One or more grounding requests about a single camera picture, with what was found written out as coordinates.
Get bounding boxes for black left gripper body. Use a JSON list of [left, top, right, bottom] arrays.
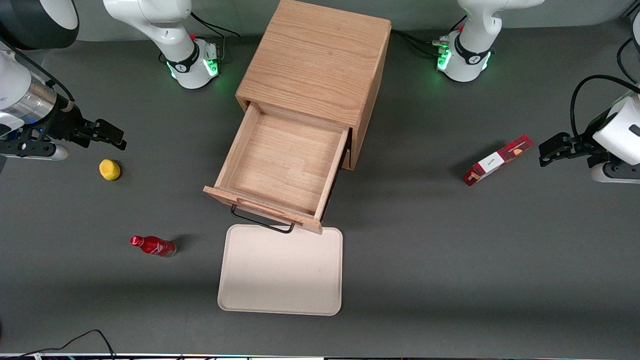
[[569, 134, 614, 169]]

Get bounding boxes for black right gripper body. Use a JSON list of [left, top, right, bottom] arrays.
[[0, 105, 99, 148]]

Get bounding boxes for wooden drawer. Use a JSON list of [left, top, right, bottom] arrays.
[[203, 100, 351, 235]]

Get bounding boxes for wooden drawer cabinet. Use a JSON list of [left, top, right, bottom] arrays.
[[235, 0, 392, 171]]

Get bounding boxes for yellow lemon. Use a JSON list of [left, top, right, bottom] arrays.
[[99, 159, 122, 181]]

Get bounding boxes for red white snack box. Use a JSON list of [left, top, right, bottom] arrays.
[[463, 134, 534, 187]]

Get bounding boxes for red soda bottle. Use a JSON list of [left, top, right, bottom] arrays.
[[129, 235, 177, 258]]

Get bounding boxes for beige plastic tray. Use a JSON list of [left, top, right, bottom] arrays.
[[217, 223, 344, 317]]

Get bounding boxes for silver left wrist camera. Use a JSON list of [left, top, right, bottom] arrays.
[[590, 161, 640, 184]]

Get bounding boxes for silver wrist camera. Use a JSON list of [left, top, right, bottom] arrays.
[[590, 161, 640, 184], [0, 143, 69, 161]]

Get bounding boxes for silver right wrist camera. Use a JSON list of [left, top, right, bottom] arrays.
[[0, 143, 69, 161]]

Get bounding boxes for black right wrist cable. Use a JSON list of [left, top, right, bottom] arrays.
[[0, 37, 77, 112]]

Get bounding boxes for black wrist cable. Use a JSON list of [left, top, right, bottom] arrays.
[[571, 74, 640, 139], [0, 37, 77, 112]]

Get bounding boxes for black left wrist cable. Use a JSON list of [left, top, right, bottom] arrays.
[[571, 74, 640, 139]]

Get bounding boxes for black looped cable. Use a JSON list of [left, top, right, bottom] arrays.
[[616, 37, 640, 84]]

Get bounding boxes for black right arm base cable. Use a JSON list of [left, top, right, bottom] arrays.
[[189, 12, 241, 63]]

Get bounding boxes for black left arm base cables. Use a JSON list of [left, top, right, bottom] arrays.
[[391, 28, 451, 57]]

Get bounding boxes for black metal drawer handle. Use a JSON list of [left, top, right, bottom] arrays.
[[230, 203, 296, 234]]

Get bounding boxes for thin black table cable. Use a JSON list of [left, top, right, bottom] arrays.
[[0, 329, 117, 360]]

